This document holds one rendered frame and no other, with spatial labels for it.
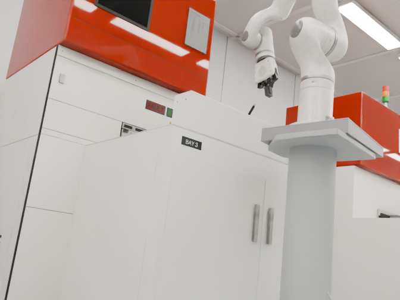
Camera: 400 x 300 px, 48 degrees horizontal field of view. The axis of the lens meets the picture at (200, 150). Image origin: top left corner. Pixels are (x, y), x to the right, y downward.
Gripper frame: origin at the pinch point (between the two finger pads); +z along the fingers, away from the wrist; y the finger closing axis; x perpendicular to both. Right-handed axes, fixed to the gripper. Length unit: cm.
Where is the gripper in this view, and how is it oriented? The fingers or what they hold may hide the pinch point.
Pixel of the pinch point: (268, 92)
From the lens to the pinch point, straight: 194.4
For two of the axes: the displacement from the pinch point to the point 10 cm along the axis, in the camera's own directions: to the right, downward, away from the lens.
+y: 6.7, -3.1, -6.8
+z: 0.3, 9.2, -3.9
